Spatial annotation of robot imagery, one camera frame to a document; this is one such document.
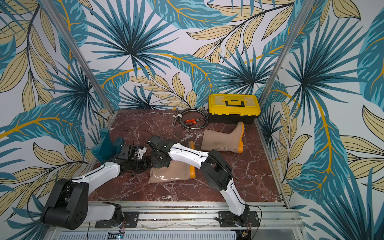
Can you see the aluminium corner post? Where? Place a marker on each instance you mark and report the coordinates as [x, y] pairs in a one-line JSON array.
[[291, 37], [59, 22]]

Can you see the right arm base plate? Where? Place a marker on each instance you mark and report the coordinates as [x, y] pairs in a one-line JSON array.
[[227, 219]]

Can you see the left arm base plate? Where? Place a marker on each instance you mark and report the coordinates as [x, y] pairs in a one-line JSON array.
[[126, 220]]

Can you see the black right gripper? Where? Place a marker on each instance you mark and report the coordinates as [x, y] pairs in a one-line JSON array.
[[160, 161]]

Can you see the beige rubber boot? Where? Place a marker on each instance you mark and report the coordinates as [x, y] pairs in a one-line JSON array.
[[232, 142], [175, 171]]

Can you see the right aluminium corner post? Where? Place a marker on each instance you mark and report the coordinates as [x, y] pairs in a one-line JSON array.
[[291, 37]]

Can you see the aluminium mounting rail frame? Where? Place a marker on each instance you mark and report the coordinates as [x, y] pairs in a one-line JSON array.
[[278, 221]]

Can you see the teal rubber boot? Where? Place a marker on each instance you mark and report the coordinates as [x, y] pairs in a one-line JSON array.
[[105, 149]]

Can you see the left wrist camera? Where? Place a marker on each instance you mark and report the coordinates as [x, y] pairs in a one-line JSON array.
[[131, 152]]

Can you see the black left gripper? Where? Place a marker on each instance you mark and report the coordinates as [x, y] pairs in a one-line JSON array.
[[145, 167]]

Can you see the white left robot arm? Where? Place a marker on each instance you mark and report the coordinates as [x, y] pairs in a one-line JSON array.
[[68, 204]]

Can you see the yellow and black toolbox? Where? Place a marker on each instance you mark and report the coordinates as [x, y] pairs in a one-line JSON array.
[[233, 108]]

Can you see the left aluminium corner post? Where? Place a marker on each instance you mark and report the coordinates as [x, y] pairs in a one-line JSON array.
[[59, 22]]

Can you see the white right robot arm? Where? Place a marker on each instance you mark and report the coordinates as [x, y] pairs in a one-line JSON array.
[[217, 172]]

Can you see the red handled pliers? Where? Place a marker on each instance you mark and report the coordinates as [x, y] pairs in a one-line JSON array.
[[192, 121]]

